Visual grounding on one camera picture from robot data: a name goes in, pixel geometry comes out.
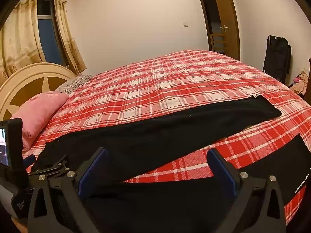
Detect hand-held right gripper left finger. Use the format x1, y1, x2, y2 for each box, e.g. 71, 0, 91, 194
27, 148, 108, 233

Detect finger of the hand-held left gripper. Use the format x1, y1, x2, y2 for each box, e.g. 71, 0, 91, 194
24, 155, 70, 176

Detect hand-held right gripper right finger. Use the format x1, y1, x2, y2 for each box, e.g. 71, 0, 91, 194
208, 148, 287, 233

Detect black pants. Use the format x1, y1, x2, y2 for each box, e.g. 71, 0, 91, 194
31, 95, 311, 233

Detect pink folded quilt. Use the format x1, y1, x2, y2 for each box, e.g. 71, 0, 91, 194
10, 91, 70, 151

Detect cream and brown headboard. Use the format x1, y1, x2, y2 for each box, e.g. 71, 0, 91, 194
0, 63, 76, 122

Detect grey striped pillow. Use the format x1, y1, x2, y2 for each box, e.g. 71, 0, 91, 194
55, 75, 93, 95

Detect red plaid bed sheet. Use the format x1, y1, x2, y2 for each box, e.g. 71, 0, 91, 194
22, 50, 311, 226

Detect beige floral curtain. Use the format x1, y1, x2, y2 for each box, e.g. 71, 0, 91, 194
0, 0, 47, 78
53, 0, 87, 75

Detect window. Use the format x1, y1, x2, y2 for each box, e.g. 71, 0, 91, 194
36, 0, 68, 66

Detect pile of clothes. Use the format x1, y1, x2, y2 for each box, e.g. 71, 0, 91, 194
292, 70, 310, 97

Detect black bag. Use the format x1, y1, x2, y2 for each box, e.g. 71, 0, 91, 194
262, 35, 292, 86

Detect wooden lattice gate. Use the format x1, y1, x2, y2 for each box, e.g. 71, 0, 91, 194
210, 34, 228, 54

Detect brown wooden door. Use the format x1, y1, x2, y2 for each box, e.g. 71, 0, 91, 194
210, 0, 241, 61

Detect brown door frame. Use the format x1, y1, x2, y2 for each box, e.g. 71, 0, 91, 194
195, 0, 220, 52

